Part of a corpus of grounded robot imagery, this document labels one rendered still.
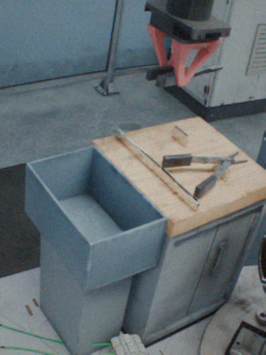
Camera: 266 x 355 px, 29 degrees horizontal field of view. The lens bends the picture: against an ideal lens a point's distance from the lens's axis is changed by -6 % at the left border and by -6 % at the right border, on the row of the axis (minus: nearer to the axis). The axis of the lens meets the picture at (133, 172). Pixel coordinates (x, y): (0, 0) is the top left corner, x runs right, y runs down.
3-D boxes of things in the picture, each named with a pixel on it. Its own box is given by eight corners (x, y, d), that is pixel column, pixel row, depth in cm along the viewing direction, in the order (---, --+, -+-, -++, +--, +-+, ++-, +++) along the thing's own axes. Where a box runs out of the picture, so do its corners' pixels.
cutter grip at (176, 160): (163, 169, 69) (165, 158, 68) (161, 165, 70) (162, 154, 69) (191, 166, 71) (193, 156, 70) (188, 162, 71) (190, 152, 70)
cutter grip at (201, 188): (197, 199, 65) (200, 188, 64) (192, 196, 66) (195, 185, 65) (214, 186, 68) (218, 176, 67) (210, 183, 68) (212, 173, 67)
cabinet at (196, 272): (138, 353, 80) (171, 237, 65) (78, 278, 91) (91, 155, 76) (226, 308, 90) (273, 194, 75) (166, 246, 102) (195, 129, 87)
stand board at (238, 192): (170, 238, 64) (174, 223, 63) (89, 154, 76) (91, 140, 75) (275, 194, 75) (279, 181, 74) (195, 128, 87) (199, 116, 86)
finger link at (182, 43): (172, 97, 65) (185, 29, 59) (138, 72, 69) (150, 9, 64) (211, 90, 68) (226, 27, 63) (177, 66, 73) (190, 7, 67)
